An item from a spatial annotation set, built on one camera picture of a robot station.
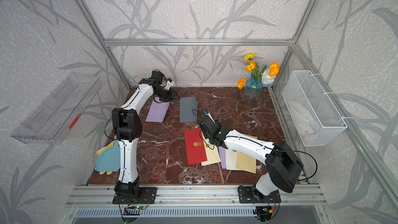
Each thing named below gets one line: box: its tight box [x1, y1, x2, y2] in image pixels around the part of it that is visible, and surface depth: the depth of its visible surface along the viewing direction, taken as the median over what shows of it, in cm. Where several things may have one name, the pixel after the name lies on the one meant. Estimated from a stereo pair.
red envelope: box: [184, 127, 208, 166], surface depth 92 cm
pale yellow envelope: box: [200, 130, 222, 167], surface depth 88 cm
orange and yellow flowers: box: [237, 53, 280, 90], surface depth 84 cm
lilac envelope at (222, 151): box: [218, 146, 227, 170], surface depth 87 cm
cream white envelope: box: [225, 148, 242, 171], surface depth 88 cm
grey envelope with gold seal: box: [179, 95, 198, 123], surface depth 107 cm
